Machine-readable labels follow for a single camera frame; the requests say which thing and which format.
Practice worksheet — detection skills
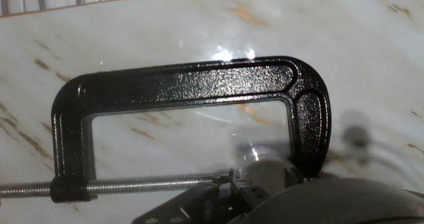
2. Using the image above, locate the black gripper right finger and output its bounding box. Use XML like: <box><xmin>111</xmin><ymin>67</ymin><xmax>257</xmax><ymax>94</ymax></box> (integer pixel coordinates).
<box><xmin>286</xmin><ymin>166</ymin><xmax>305</xmax><ymax>185</ymax></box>

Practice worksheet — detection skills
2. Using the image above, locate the marble pattern board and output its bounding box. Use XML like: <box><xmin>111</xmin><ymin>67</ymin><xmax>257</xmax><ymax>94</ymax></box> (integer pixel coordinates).
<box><xmin>0</xmin><ymin>0</ymin><xmax>424</xmax><ymax>224</ymax></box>

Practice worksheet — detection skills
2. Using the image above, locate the black metal C-clamp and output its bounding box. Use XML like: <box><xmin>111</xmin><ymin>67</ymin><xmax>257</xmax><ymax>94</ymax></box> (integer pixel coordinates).
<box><xmin>0</xmin><ymin>55</ymin><xmax>332</xmax><ymax>203</ymax></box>

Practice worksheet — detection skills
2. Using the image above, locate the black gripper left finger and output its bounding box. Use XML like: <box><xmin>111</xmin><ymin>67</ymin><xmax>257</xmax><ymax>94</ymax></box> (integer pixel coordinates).
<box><xmin>131</xmin><ymin>174</ymin><xmax>271</xmax><ymax>224</ymax></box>

